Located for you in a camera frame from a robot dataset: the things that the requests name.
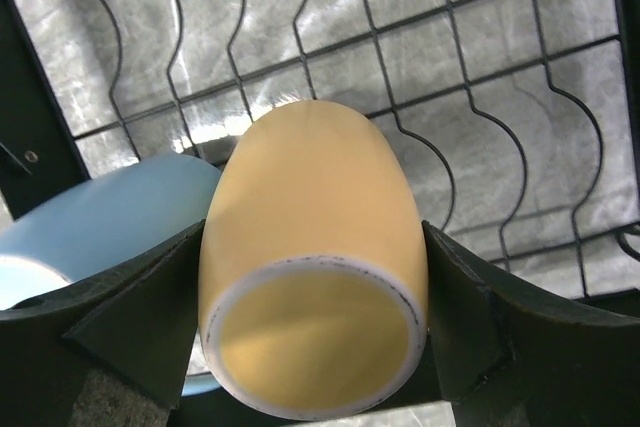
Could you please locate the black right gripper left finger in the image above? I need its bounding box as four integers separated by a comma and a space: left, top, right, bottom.
1, 222, 204, 426

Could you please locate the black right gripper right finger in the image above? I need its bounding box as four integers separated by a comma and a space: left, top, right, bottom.
423, 225, 639, 426

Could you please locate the light blue ceramic mug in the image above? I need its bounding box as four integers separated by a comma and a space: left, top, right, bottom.
0, 152, 224, 397

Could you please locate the yellow ceramic mug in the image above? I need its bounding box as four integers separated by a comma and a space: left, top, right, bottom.
198, 100, 428, 421

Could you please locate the black wire dish rack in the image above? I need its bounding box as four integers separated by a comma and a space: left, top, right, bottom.
1, 0, 639, 298

